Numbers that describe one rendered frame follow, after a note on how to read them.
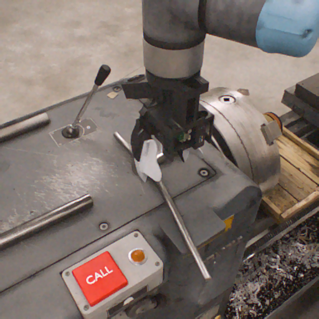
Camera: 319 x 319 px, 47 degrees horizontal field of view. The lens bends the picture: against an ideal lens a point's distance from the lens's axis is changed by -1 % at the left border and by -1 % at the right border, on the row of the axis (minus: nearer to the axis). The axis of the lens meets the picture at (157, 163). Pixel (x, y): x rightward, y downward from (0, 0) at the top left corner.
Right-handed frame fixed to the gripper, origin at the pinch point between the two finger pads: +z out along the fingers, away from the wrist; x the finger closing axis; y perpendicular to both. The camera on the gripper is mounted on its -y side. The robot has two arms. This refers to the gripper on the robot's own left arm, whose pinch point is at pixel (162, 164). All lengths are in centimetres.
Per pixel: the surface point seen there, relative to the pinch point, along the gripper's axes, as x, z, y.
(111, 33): 132, 130, -277
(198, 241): -2.5, 4.2, 13.5
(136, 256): -11.9, 3.8, 10.5
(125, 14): 165, 130, -306
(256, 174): 23.9, 15.4, 2.4
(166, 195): -2.1, 2.7, 4.3
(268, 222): 36, 44, 3
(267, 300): 33, 72, 14
